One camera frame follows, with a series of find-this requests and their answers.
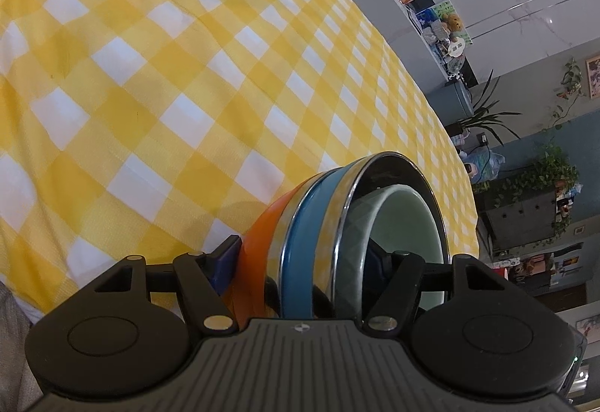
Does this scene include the green ivy plant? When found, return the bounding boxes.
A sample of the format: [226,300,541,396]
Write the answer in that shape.
[487,144,582,226]

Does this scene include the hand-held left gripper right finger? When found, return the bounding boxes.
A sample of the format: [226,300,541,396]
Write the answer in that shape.
[363,243,516,332]

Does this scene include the orange steel bowl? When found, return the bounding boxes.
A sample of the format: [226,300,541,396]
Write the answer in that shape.
[220,184,306,331]

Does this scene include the grey trash can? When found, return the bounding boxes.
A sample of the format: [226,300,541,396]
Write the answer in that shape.
[429,81,474,128]

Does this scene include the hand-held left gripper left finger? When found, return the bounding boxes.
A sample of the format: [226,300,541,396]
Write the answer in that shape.
[94,235,243,333]

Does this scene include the brown teddy bear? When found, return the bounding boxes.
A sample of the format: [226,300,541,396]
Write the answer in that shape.
[441,13,465,42]

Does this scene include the plant in black pot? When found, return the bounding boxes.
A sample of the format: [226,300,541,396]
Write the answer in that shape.
[445,69,524,148]

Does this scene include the green ceramic bowl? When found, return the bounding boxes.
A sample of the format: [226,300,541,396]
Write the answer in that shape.
[354,184,444,315]

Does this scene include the hanging vine plant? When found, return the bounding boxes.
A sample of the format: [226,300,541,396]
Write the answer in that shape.
[550,58,587,128]

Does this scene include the green picture board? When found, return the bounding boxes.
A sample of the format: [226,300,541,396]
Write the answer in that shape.
[415,0,472,48]

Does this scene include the grey cabinet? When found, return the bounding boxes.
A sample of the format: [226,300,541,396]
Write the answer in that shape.
[478,187,571,254]

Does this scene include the yellow checkered tablecloth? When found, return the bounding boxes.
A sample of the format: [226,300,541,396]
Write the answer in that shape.
[0,0,482,315]

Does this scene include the framed wall picture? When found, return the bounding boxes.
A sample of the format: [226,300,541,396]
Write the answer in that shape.
[585,56,600,101]

